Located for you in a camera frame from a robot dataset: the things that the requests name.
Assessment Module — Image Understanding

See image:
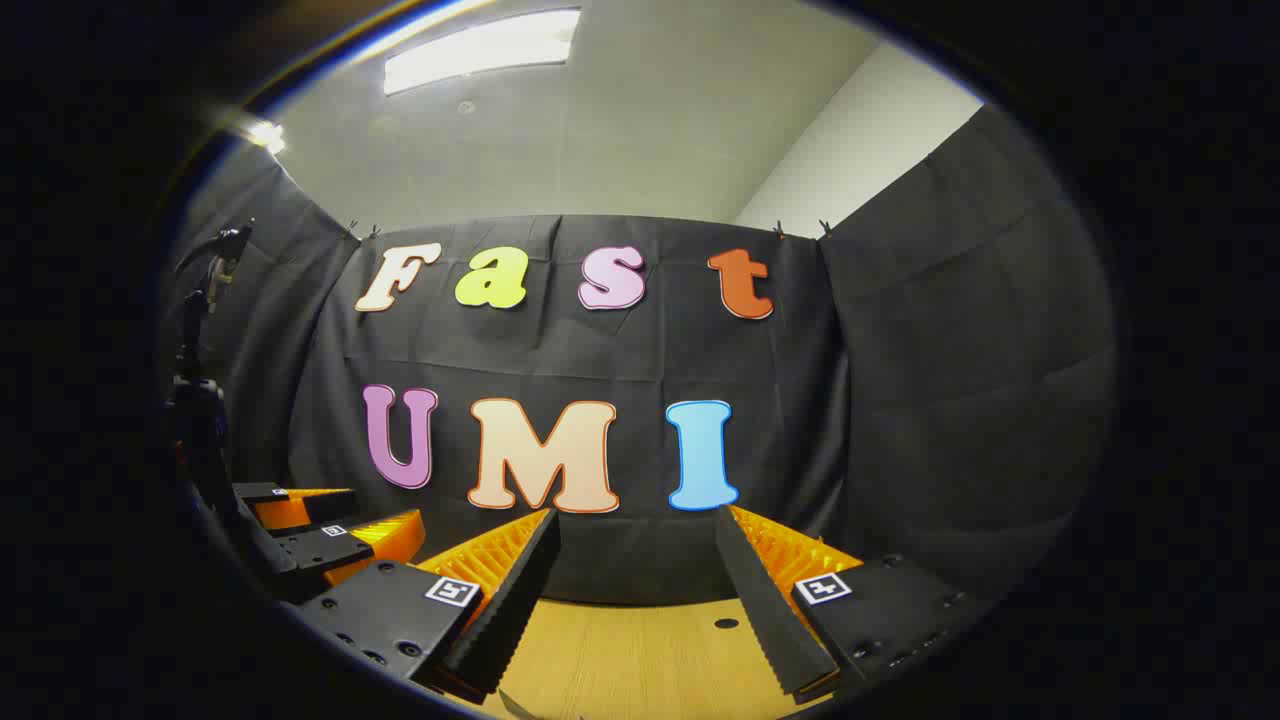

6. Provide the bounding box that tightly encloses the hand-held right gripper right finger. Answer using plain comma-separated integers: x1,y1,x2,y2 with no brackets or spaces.
715,505,988,701

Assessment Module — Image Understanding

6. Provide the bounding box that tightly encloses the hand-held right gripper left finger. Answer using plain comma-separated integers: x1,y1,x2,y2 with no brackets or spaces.
295,508,561,706

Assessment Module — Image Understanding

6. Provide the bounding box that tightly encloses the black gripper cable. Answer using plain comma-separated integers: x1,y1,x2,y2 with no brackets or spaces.
172,224,253,301

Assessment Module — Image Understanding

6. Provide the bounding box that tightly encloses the black backdrop cloth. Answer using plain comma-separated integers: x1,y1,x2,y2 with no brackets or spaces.
160,100,1119,611

